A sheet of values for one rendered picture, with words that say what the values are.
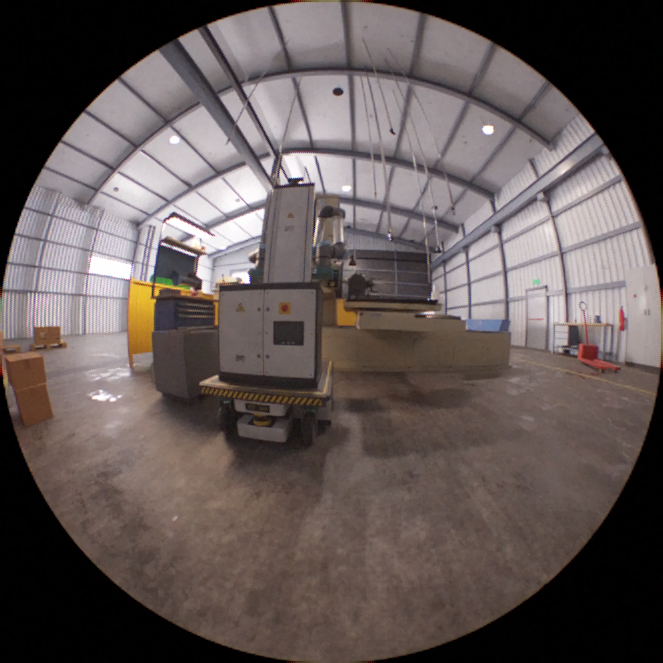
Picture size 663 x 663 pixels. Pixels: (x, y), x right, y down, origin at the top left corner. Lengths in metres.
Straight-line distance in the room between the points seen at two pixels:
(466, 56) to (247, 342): 8.12
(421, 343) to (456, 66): 7.69
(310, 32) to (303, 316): 7.89
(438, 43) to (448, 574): 8.25
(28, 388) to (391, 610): 2.06
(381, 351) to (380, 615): 2.75
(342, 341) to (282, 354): 1.86
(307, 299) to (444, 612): 1.27
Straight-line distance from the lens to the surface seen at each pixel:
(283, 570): 0.70
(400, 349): 2.93
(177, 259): 3.34
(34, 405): 1.97
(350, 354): 2.87
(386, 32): 7.71
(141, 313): 3.64
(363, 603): 0.67
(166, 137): 11.12
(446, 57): 7.89
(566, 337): 7.03
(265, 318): 1.07
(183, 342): 1.62
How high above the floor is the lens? 0.64
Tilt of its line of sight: 2 degrees down
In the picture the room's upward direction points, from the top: 1 degrees clockwise
